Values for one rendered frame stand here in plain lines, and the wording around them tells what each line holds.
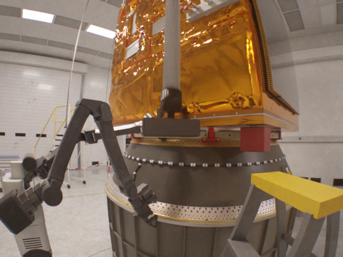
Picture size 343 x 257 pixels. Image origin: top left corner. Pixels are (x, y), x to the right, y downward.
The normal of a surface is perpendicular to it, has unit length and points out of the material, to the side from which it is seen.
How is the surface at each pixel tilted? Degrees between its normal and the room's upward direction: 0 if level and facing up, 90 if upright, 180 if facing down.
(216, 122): 90
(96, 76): 90
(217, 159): 62
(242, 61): 88
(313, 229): 87
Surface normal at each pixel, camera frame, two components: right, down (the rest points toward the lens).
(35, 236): 0.70, 0.15
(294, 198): -1.00, -0.02
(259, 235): 0.22, -0.04
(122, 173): 0.66, -0.08
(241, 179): 0.07, -0.51
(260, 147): -0.73, -0.04
